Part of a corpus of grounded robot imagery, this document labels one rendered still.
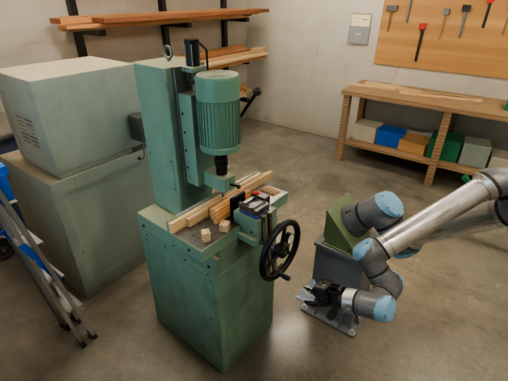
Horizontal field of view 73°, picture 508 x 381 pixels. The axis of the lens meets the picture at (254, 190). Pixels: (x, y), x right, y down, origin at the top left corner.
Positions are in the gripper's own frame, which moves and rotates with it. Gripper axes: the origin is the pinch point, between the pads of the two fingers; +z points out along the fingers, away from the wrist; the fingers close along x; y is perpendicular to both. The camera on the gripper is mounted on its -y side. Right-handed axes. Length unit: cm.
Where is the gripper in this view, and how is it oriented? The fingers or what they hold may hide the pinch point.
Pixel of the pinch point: (302, 293)
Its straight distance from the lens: 149.5
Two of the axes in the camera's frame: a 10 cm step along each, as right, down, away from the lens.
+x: -6.3, 3.8, -6.8
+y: -2.6, -9.2, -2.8
